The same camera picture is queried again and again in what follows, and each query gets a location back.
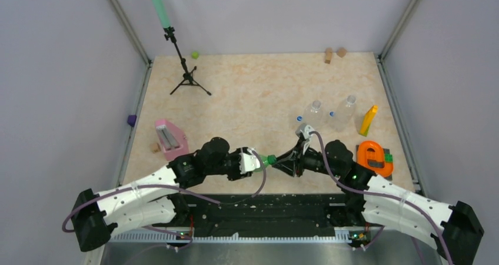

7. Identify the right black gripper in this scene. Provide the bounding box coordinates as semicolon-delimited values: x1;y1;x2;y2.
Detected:
272;138;341;177

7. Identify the green plastic bottle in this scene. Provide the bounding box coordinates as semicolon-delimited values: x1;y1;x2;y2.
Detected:
260;155;277;167

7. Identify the clear bottle blue-white cap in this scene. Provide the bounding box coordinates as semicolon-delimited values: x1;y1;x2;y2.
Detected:
302;100;324;130

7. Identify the clear plastic bottle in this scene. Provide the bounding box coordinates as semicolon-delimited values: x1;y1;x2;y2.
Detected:
332;95;357;132

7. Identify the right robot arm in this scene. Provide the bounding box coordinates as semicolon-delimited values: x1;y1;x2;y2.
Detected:
271;140;484;264

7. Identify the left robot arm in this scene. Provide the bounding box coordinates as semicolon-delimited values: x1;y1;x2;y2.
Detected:
63;137;261;252

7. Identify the pink toy toaster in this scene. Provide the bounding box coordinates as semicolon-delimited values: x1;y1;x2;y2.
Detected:
155;119;189;161

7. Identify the orange tape dispenser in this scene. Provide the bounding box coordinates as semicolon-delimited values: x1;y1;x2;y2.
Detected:
357;140;394;178

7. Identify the yellow green block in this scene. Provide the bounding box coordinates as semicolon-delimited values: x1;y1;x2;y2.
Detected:
358;105;378;137

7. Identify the small wooden cube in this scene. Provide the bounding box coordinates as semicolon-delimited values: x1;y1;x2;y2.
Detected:
149;143;161;154

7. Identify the small green lego brick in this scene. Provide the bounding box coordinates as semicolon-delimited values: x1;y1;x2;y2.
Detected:
384;153;393;163

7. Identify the wooden block left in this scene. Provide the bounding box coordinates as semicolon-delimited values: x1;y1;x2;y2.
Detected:
324;47;333;64

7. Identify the wooden block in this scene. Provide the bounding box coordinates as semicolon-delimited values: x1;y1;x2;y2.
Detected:
324;47;333;64
336;47;348;58

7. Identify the wooden block right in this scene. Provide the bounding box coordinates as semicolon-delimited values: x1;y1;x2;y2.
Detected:
336;47;348;58

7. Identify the purple small object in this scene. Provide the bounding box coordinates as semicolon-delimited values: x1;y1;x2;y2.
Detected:
127;114;137;127

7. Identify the black tripod green pole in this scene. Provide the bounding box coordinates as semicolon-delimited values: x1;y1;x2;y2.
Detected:
151;0;212;96

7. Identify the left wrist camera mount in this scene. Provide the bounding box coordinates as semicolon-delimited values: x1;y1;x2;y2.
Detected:
239;148;261;175

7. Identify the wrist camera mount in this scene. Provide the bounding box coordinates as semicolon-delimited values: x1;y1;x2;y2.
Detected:
239;148;261;175
295;123;315;154

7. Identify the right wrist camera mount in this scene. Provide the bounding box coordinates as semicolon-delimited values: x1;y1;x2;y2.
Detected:
295;123;315;154

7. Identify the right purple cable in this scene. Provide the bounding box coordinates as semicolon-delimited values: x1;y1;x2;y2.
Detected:
308;130;455;265

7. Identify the purple cable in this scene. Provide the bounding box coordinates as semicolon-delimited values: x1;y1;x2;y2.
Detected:
61;149;268;252
308;130;455;265

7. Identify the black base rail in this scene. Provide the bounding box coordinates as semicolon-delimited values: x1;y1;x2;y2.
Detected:
138;193;385;243

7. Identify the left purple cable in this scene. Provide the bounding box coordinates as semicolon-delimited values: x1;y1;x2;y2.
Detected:
61;149;268;252

